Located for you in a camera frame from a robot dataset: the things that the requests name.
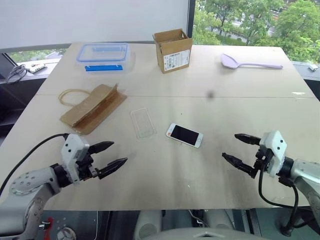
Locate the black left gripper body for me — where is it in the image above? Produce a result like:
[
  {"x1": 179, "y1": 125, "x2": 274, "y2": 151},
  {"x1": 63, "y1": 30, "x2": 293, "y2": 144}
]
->
[{"x1": 75, "y1": 149, "x2": 101, "y2": 182}]

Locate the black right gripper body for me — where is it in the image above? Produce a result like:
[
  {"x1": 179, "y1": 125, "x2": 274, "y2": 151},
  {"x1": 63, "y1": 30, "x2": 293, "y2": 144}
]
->
[{"x1": 253, "y1": 144, "x2": 273, "y2": 173}]

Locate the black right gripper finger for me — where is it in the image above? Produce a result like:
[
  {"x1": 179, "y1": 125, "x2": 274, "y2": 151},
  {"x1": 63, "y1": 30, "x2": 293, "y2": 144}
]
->
[
  {"x1": 234, "y1": 133, "x2": 262, "y2": 146},
  {"x1": 221, "y1": 152, "x2": 258, "y2": 180}
]

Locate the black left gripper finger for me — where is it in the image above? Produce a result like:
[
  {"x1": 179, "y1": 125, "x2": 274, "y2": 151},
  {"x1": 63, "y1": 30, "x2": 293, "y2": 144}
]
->
[
  {"x1": 87, "y1": 141, "x2": 115, "y2": 155},
  {"x1": 96, "y1": 157, "x2": 129, "y2": 180}
]

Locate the clear phone case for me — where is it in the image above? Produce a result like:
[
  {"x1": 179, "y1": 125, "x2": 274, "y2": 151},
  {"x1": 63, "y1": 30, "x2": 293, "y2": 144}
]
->
[{"x1": 129, "y1": 107, "x2": 158, "y2": 140}]

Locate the white smartphone with black screen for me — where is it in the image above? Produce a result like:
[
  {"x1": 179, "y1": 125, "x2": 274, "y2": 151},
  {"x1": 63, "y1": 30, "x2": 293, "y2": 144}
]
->
[{"x1": 165, "y1": 122, "x2": 204, "y2": 149}]

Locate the brown paper bag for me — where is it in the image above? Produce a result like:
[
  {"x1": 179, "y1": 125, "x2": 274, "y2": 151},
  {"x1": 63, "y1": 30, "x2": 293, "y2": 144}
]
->
[{"x1": 58, "y1": 83, "x2": 128, "y2": 136}]

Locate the grey rounded shape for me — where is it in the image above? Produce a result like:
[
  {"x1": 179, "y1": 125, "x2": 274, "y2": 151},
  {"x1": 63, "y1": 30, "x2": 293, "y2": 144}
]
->
[
  {"x1": 133, "y1": 209, "x2": 163, "y2": 240},
  {"x1": 206, "y1": 208, "x2": 238, "y2": 230}
]

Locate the grey robot torso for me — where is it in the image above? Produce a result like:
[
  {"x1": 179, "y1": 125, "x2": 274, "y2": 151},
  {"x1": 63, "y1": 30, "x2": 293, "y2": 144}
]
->
[{"x1": 149, "y1": 226, "x2": 273, "y2": 240}]

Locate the purple plastic spoon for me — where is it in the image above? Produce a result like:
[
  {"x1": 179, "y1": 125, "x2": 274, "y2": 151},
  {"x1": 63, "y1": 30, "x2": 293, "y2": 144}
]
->
[{"x1": 220, "y1": 53, "x2": 284, "y2": 70}]

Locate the clear container with blue lid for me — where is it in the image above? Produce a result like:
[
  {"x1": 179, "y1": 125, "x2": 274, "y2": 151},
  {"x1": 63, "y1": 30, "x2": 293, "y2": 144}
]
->
[{"x1": 75, "y1": 42, "x2": 131, "y2": 75}]

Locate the white power strip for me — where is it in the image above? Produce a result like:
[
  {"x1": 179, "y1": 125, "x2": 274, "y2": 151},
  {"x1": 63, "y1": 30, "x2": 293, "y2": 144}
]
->
[{"x1": 26, "y1": 63, "x2": 47, "y2": 74}]

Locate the open cardboard box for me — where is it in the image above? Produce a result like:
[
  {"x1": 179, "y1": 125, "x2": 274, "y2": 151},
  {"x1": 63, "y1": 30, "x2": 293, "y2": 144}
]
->
[{"x1": 152, "y1": 28, "x2": 194, "y2": 74}]

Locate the white roller blind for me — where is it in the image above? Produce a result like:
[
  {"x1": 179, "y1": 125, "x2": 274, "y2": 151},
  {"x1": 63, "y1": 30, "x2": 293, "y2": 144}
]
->
[{"x1": 0, "y1": 0, "x2": 191, "y2": 50}]

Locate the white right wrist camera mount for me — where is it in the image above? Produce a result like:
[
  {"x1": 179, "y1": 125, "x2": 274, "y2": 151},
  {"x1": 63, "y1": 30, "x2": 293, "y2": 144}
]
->
[{"x1": 259, "y1": 129, "x2": 287, "y2": 178}]

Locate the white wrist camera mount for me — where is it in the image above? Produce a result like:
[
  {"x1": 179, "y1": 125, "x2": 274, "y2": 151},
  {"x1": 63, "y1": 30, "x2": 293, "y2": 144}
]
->
[
  {"x1": 60, "y1": 133, "x2": 90, "y2": 185},
  {"x1": 259, "y1": 129, "x2": 287, "y2": 178}
]

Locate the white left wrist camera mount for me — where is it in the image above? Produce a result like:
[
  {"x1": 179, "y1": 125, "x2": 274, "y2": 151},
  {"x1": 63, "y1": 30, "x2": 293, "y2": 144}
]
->
[{"x1": 60, "y1": 133, "x2": 90, "y2": 185}]

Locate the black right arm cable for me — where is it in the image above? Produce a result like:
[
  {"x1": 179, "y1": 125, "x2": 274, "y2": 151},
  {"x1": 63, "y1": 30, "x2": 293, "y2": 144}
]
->
[{"x1": 258, "y1": 169, "x2": 300, "y2": 236}]

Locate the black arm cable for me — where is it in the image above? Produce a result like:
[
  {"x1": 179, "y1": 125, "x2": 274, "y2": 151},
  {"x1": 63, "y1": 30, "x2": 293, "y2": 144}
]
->
[
  {"x1": 258, "y1": 169, "x2": 300, "y2": 236},
  {"x1": 0, "y1": 133, "x2": 70, "y2": 198}
]

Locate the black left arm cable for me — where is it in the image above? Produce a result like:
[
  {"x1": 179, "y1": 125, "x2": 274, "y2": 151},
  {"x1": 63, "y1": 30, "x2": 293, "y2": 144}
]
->
[{"x1": 0, "y1": 133, "x2": 70, "y2": 198}]

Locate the grey coiled cable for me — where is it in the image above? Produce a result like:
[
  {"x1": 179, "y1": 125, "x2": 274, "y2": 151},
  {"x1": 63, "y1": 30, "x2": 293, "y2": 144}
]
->
[{"x1": 5, "y1": 64, "x2": 28, "y2": 85}]

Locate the dark window frame post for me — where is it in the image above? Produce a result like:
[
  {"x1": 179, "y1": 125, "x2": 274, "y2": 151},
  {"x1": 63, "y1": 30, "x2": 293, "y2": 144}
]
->
[{"x1": 186, "y1": 0, "x2": 197, "y2": 46}]

